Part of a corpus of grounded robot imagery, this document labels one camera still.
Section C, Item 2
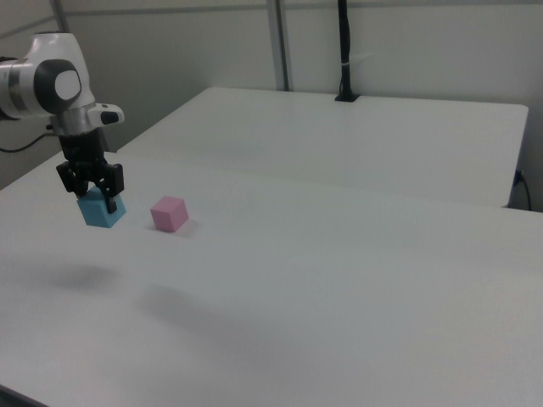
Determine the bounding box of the grey slanted partition post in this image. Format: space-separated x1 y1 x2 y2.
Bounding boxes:
48 0 71 34

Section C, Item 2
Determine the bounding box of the black wall cable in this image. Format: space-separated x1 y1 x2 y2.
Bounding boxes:
513 168 534 212

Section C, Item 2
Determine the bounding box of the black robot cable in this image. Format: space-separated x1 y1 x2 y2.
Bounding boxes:
0 126 55 154

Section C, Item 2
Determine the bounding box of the pink cube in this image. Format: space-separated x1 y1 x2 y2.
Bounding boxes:
149 195 190 234

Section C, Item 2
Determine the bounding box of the black camera stand pole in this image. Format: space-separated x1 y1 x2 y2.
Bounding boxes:
333 0 362 103

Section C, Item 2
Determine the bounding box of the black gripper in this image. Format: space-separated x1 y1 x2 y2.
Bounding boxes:
55 129 126 215

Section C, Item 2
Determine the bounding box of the white zip tie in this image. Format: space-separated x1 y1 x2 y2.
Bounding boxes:
340 51 375 69

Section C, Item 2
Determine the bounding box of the grey metal partition post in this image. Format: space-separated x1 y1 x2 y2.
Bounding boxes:
266 0 294 92

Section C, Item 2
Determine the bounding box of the blue cube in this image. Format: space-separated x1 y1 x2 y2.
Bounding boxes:
76 187 129 231

